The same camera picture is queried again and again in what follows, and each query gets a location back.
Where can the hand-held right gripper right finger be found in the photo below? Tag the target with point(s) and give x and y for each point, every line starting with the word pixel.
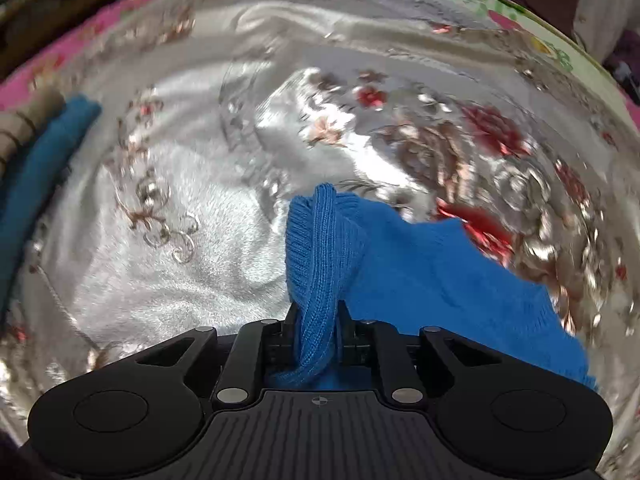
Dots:
pixel 345 331

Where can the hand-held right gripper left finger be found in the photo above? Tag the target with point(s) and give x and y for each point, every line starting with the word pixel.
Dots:
pixel 292 331

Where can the blue knit sweater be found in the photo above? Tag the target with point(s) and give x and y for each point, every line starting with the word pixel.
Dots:
pixel 425 270

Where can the silver floral bedspread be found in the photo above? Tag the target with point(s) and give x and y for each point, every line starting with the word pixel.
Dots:
pixel 200 240

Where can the teal folded garment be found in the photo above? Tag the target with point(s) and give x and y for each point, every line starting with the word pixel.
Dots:
pixel 40 170

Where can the beige striped garment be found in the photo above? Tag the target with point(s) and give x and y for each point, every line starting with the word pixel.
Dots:
pixel 20 125

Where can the pink floral bed sheet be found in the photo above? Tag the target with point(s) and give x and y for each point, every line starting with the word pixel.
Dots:
pixel 107 15

